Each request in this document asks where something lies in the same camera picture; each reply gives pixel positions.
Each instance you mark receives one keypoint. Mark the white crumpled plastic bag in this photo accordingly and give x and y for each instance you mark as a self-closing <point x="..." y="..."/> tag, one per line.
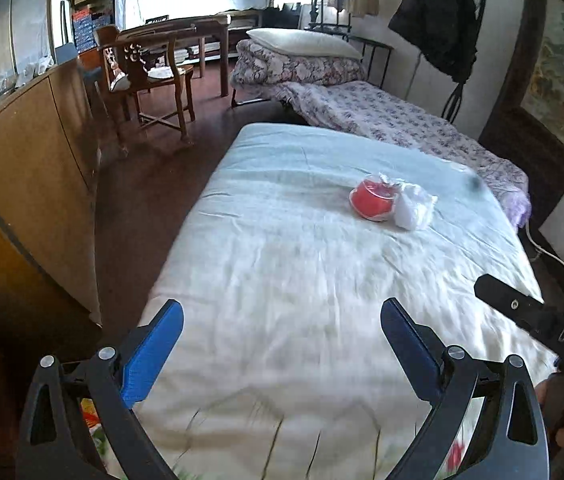
<point x="414" y="207"/>

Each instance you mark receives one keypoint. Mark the carved wooden chair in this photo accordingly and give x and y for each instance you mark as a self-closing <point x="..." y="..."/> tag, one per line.
<point x="134" y="67"/>

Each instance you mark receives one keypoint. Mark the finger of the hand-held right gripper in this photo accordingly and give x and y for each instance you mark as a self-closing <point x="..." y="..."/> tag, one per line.
<point x="507" y="302"/>

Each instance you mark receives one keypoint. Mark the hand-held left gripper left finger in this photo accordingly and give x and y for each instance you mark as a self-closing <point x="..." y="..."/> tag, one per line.
<point x="154" y="350"/>

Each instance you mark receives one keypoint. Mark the folded floral quilt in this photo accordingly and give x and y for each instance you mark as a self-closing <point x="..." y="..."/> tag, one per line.
<point x="292" y="65"/>

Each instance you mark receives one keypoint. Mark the black metal bed headboard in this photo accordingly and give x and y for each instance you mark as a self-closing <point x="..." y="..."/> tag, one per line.
<point x="379" y="57"/>

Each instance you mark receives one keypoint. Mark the floral bed sheet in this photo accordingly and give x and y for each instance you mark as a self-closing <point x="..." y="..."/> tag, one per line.
<point x="402" y="120"/>

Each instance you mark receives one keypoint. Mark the white pillow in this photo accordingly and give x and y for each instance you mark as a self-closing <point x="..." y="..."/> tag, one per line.
<point x="302" y="42"/>

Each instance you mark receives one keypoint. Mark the black coat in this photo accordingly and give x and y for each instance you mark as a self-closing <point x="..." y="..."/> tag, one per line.
<point x="439" y="15"/>

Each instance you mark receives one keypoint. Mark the wooden table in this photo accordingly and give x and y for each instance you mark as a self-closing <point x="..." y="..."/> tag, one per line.
<point x="211" y="25"/>

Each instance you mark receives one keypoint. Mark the white seat cushion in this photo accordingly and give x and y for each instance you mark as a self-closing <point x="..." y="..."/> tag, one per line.
<point x="161" y="72"/>

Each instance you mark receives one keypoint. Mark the dark framed painting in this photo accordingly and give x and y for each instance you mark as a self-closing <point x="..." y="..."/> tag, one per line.
<point x="557" y="75"/>

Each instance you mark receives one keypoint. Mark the wooden cabinet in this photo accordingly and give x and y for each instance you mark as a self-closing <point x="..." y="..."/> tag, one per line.
<point x="21" y="160"/>

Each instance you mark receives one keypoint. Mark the black metal coat rack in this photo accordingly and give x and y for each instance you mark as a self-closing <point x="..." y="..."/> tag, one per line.
<point x="457" y="100"/>

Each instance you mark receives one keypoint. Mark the stack of colourful boxes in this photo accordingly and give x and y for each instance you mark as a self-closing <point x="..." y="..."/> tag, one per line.
<point x="89" y="25"/>

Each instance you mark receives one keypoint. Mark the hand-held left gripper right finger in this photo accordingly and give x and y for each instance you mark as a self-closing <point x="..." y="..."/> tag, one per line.
<point x="409" y="347"/>

